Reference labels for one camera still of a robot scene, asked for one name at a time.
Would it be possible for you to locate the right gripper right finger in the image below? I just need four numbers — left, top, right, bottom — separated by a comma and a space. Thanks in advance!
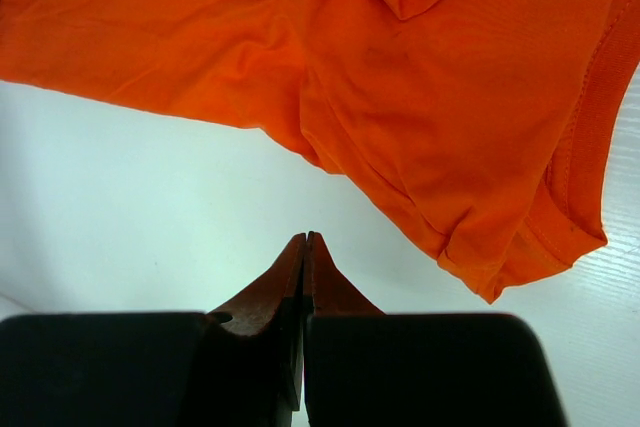
303, 232, 567, 426

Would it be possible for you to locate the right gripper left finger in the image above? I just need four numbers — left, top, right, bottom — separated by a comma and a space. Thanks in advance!
1, 234, 306, 426

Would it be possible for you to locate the orange t shirt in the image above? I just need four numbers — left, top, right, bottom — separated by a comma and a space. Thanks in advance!
1, 0, 639, 302

